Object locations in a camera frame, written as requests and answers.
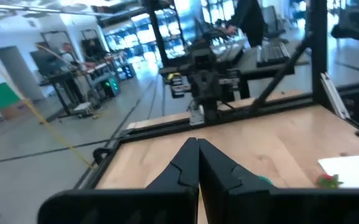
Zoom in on green board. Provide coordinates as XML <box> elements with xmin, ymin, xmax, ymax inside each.
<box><xmin>0</xmin><ymin>82</ymin><xmax>22</xmax><ymax>110</ymax></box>

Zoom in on yellow hanging rope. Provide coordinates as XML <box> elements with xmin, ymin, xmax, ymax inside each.
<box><xmin>0</xmin><ymin>48</ymin><xmax>96</xmax><ymax>169</ymax></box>

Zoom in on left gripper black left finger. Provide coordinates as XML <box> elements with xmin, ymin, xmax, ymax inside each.
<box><xmin>37</xmin><ymin>137</ymin><xmax>200</xmax><ymax>224</ymax></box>

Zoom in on computer tower green lights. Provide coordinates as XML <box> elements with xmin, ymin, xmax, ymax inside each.
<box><xmin>103</xmin><ymin>75</ymin><xmax>121</xmax><ymax>98</ymax></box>

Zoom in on cardboard box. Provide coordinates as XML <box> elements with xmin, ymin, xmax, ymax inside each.
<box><xmin>0</xmin><ymin>98</ymin><xmax>34</xmax><ymax>121</ymax></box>

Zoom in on black keyboard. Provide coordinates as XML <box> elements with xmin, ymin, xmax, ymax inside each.
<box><xmin>256</xmin><ymin>42</ymin><xmax>291</xmax><ymax>68</ymax></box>

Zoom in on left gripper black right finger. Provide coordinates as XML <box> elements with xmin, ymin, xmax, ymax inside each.
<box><xmin>197</xmin><ymin>138</ymin><xmax>359</xmax><ymax>224</ymax></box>

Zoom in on black diagonal frame brace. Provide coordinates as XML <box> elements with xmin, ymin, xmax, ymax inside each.
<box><xmin>249</xmin><ymin>35</ymin><xmax>312</xmax><ymax>113</ymax></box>

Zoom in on red toy produce green leaves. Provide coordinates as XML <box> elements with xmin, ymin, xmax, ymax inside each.
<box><xmin>315</xmin><ymin>172</ymin><xmax>344</xmax><ymax>190</ymax></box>

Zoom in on person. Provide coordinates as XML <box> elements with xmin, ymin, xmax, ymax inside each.
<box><xmin>230</xmin><ymin>0</ymin><xmax>266</xmax><ymax>48</ymax></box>

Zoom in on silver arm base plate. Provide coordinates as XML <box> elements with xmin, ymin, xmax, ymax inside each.
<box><xmin>189</xmin><ymin>104</ymin><xmax>205</xmax><ymax>127</ymax></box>

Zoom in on white cloth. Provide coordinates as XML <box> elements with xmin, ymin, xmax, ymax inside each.
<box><xmin>317</xmin><ymin>153</ymin><xmax>359</xmax><ymax>189</ymax></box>

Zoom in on black vertical frame post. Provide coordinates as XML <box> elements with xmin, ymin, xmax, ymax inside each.
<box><xmin>309</xmin><ymin>0</ymin><xmax>329</xmax><ymax>108</ymax></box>
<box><xmin>144</xmin><ymin>0</ymin><xmax>170</xmax><ymax>68</ymax></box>

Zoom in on black desk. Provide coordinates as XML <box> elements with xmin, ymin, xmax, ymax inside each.
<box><xmin>236</xmin><ymin>40</ymin><xmax>310</xmax><ymax>99</ymax></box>

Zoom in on computer tower blue lights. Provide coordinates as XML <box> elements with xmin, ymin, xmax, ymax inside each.
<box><xmin>121</xmin><ymin>63</ymin><xmax>136</xmax><ymax>80</ymax></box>

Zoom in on silver aluminium profile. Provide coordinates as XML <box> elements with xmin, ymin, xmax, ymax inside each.
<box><xmin>320</xmin><ymin>72</ymin><xmax>352</xmax><ymax>121</ymax></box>

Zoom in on black workbench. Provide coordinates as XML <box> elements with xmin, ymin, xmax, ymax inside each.
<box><xmin>44</xmin><ymin>70</ymin><xmax>104</xmax><ymax>123</ymax></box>

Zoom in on office chair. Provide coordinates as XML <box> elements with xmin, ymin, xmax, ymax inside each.
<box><xmin>261</xmin><ymin>5</ymin><xmax>289</xmax><ymax>40</ymax></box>

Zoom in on black table frame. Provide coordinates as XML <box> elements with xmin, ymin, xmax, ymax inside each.
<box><xmin>73</xmin><ymin>79</ymin><xmax>359</xmax><ymax>190</ymax></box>

